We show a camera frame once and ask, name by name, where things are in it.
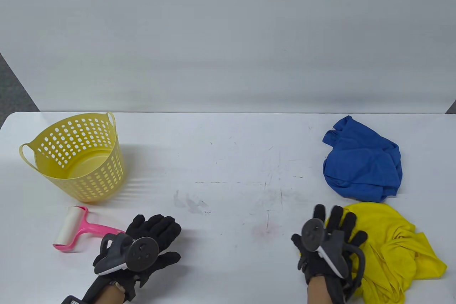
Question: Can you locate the person's left hand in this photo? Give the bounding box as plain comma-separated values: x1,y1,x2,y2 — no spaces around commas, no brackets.
93,214,181,301

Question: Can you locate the person's right hand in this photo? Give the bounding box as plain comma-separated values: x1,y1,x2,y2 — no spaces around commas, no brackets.
291,204,368,286

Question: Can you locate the pink lint roller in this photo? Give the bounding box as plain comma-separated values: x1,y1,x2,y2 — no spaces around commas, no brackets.
53,206,125,253

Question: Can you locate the blue t-shirt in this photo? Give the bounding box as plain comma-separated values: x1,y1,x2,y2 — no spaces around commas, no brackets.
322,115,403,203

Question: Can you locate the person's right forearm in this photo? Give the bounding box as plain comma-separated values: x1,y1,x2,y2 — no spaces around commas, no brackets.
307,275,346,304

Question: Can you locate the yellow perforated plastic basket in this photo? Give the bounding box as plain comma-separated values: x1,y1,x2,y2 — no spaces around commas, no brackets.
19,112,125,205

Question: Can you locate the yellow t-shirt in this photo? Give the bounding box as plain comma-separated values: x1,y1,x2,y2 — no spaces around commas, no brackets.
299,202,447,304

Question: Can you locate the person's left forearm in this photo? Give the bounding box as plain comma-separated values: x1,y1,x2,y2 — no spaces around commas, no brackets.
82,277,130,304

